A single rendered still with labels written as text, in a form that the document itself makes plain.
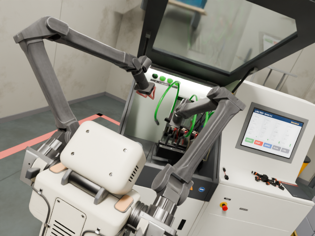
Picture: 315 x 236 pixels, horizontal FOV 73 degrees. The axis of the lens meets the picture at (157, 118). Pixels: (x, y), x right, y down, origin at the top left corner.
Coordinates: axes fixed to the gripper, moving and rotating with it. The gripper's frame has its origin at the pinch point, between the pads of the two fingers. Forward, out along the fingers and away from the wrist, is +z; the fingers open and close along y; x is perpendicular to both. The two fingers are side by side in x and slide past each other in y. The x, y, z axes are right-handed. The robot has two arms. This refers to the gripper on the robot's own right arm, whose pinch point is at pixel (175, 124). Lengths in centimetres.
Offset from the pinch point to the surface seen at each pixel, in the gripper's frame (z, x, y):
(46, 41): 105, 206, 85
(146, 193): 14.0, 0.2, -45.9
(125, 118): -3.8, 30.8, -10.3
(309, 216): 117, -172, 5
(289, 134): 12, -80, 31
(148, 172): 2.2, 3.8, -34.9
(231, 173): 15, -48, -11
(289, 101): 0, -69, 49
